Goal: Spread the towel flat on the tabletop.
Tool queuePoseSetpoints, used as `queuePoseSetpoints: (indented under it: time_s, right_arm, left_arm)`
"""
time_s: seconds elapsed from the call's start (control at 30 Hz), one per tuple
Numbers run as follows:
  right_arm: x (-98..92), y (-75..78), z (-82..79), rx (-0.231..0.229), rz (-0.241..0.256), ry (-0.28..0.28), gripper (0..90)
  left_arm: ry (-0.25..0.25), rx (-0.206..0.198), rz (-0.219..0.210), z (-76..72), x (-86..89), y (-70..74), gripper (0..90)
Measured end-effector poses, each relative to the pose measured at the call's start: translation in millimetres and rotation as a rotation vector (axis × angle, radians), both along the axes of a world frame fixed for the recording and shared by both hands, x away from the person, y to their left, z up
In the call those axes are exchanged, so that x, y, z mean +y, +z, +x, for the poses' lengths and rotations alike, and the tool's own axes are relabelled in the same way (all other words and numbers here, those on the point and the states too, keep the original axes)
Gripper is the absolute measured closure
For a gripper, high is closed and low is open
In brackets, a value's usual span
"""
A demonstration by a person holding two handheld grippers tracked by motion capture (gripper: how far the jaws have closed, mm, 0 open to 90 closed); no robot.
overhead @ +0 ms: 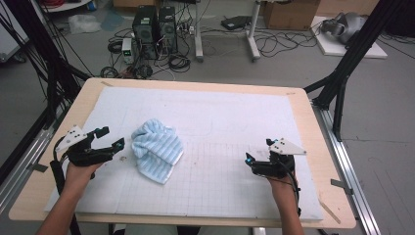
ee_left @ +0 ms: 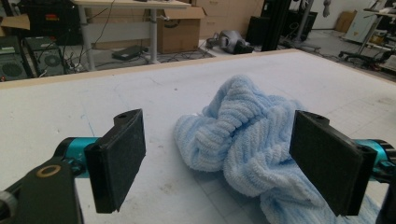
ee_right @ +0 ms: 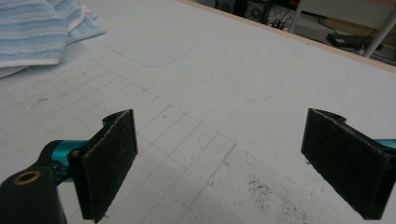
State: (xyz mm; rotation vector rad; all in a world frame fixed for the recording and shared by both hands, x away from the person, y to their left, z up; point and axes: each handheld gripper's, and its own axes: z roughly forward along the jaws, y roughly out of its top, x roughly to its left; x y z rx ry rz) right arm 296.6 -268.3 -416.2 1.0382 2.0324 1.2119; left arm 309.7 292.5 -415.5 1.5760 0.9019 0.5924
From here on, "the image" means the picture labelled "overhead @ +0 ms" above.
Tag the black laptop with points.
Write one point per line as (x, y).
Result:
(235, 22)

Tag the grey helmet-shaped device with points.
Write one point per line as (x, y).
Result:
(347, 26)

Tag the white floor board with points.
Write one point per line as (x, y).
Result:
(332, 47)

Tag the person's left hand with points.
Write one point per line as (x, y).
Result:
(76, 179)

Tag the aluminium rail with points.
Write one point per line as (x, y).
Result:
(23, 166)
(352, 176)

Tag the brown cardboard box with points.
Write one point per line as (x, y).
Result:
(290, 14)

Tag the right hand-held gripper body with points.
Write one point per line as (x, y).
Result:
(277, 168)

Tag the thin wooden strip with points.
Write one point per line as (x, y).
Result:
(329, 211)

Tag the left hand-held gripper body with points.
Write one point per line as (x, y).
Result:
(81, 153)

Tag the wide black computer tower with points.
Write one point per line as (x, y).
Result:
(145, 29)

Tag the black metal frame stand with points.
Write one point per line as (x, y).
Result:
(359, 45)
(36, 36)

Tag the person's right hand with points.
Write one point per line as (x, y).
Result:
(284, 191)

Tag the narrow black computer tower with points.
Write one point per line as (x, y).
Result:
(168, 29)

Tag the clear plastic bag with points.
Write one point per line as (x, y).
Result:
(83, 23)

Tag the white foam mat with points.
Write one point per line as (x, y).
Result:
(212, 111)

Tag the white desk leg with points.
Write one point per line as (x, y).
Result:
(252, 39)
(198, 39)

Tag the white power supply box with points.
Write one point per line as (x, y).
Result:
(127, 49)

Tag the light blue striped towel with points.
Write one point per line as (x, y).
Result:
(156, 150)

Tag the black tape piece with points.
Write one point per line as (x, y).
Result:
(39, 167)
(341, 185)

